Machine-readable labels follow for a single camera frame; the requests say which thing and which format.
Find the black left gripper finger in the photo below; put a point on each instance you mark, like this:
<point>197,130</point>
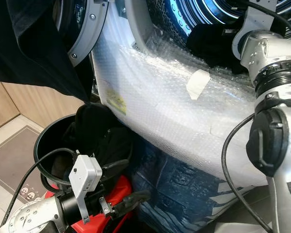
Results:
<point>115,165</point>
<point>132,201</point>

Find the black garment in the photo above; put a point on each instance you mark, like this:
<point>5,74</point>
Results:
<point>39,34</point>
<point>213,48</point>

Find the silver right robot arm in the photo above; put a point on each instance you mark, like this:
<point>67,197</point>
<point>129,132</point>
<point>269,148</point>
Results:
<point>269,51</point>

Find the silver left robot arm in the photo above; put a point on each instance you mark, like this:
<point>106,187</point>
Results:
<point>34,218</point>

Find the black clothes pile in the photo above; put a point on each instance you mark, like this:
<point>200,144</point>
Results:
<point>102,131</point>

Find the red plastic stand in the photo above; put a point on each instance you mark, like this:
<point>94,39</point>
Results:
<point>119,225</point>

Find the blue patterned plastic bag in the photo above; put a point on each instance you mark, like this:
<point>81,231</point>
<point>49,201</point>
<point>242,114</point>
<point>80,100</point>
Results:
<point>184,194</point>

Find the yellow green label sticker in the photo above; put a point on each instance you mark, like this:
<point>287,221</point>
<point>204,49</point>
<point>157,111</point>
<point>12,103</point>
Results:
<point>117,102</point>

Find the bubble wrapped washer front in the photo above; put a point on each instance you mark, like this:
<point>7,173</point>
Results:
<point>169,121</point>

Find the black round laundry bucket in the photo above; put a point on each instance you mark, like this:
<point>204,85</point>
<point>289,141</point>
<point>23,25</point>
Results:
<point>44,145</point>

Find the wooden cabinet panel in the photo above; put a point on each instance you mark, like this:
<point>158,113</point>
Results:
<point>39,104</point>

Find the grey floor mat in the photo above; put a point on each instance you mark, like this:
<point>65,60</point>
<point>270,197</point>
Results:
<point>14,160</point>

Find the beige tape piece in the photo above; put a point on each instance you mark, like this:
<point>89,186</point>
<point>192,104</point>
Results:
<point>198,85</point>

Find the round grey washer door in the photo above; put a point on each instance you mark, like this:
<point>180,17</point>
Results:
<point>89,34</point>

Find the black hanging garment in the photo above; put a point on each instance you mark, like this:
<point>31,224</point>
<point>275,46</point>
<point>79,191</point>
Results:
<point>39,34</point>

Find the blue lit washer drum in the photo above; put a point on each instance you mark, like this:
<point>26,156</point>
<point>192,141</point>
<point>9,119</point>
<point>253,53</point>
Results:
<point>203,12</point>

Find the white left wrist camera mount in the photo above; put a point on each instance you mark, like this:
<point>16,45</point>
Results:
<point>85,177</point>

